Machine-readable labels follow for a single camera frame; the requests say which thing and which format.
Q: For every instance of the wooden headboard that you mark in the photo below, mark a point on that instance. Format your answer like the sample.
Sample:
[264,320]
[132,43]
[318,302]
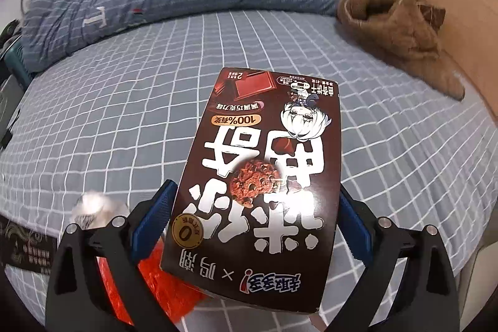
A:
[467,24]

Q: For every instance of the bed with grey checked sheet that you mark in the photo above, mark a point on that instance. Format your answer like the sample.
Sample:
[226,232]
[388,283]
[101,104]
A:
[116,102]

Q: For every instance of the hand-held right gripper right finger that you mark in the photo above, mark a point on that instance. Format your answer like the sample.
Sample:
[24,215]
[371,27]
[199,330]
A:
[356,223]

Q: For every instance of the teal suitcase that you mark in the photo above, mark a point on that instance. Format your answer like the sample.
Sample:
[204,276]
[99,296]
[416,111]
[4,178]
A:
[15,59]

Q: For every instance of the red plastic wrapper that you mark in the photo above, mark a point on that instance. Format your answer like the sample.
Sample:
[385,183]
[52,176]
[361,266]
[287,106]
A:
[171,289]

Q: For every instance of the brown cookie box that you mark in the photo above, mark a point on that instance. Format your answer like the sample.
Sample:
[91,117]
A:
[264,161]

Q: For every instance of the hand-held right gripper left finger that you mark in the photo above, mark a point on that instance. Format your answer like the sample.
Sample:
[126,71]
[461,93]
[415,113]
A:
[151,223]

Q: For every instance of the clear plastic bag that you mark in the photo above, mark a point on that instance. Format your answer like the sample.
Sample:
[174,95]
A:
[95,205]

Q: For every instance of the black ornate packaging sleeve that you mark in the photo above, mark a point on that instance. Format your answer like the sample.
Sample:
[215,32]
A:
[23,242]

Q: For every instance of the brown fleece coat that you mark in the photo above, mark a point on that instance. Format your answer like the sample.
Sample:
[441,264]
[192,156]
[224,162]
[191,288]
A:
[389,24]

